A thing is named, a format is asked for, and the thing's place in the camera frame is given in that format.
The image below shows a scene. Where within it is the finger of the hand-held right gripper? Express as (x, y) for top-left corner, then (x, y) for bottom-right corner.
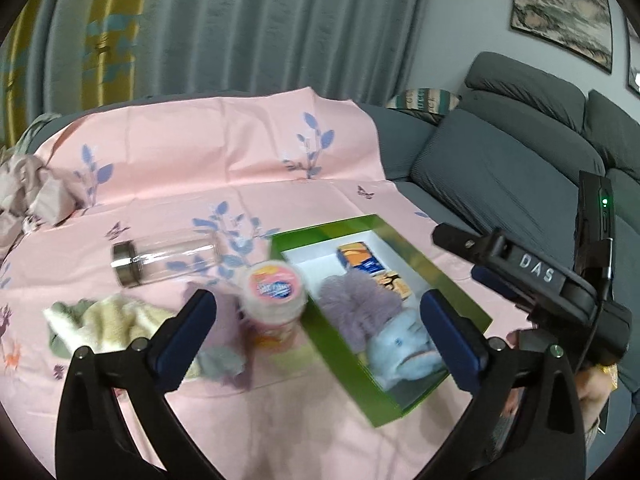
(471, 265), (539, 318)
(432, 222), (567, 302)

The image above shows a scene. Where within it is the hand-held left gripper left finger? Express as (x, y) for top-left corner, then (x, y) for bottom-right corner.
(56, 289), (226, 480)

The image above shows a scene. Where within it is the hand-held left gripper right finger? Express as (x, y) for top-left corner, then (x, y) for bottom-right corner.
(420, 290), (586, 480)

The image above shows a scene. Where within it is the grey cloth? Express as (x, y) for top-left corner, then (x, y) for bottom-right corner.
(192, 345), (246, 382)

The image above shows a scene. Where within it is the blue elephant plush toy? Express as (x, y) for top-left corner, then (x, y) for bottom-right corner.
(367, 310), (448, 393)

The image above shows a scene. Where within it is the yellow towel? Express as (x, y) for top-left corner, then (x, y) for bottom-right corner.
(82, 294), (176, 356)

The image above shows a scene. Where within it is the yellow tissue pack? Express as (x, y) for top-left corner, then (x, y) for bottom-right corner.
(375, 270), (413, 301)

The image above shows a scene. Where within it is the purple bath pouf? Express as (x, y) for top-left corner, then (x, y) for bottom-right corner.
(317, 270), (406, 356)

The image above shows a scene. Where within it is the pink lidded jar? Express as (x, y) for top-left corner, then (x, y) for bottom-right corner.
(239, 260), (308, 351)

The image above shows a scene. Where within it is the green box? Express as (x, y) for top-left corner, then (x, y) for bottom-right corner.
(270, 214), (493, 428)

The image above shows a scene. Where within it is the green cloth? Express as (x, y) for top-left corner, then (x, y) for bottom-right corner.
(47, 301), (98, 358)

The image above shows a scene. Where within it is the blue tissue pack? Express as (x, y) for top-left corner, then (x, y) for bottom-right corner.
(336, 242), (383, 276)

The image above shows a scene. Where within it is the person's right hand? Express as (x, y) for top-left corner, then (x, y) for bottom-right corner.
(572, 364), (616, 433)

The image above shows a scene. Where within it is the grey sofa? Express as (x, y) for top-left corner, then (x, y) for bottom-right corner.
(355, 50), (640, 461)

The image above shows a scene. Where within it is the glass bottle with metal cap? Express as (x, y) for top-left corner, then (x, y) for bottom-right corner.
(111, 232), (228, 288)

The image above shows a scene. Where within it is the striped cushion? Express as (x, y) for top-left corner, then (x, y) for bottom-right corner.
(387, 87), (463, 126)

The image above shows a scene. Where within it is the pink printed bedsheet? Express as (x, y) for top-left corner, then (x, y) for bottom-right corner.
(0, 87), (506, 480)

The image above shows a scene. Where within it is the crumpled beige cloth pile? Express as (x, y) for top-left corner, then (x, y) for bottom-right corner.
(0, 152), (83, 261)

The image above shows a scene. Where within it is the framed landscape picture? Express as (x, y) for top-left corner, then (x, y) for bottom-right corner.
(510, 0), (615, 75)

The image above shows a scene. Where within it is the yellow patterned curtain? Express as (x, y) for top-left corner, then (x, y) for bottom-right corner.
(0, 0), (161, 153)

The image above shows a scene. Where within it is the gold bracelet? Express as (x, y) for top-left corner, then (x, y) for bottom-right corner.
(595, 364), (621, 390)

